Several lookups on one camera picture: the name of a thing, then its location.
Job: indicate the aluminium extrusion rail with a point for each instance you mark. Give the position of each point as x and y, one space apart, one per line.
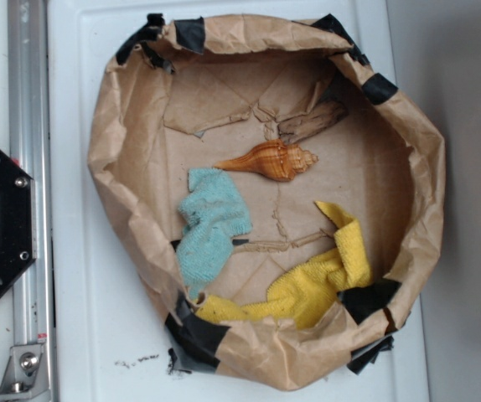
28 95

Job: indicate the white plastic tray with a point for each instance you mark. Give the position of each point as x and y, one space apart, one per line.
111 344

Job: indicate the brown paper bag bin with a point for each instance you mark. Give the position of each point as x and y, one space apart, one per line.
191 93

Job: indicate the yellow microfiber cloth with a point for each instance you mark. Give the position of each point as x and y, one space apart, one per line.
307 291

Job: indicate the light blue terry cloth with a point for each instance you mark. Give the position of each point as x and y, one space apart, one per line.
215 213

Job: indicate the brown driftwood piece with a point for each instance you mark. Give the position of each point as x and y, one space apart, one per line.
323 116

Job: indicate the metal corner bracket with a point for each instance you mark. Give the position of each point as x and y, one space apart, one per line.
26 375

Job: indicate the orange spiral sea shell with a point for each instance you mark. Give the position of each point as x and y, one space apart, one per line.
272 159

